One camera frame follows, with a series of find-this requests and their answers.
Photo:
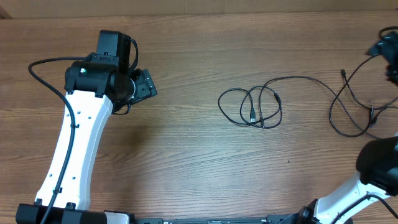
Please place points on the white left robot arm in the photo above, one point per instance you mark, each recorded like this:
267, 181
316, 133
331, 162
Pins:
96, 86

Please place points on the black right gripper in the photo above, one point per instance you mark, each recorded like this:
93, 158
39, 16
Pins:
384, 47

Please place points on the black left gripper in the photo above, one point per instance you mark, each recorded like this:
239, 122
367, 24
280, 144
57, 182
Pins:
146, 86

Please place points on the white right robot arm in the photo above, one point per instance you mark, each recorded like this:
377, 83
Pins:
375, 179

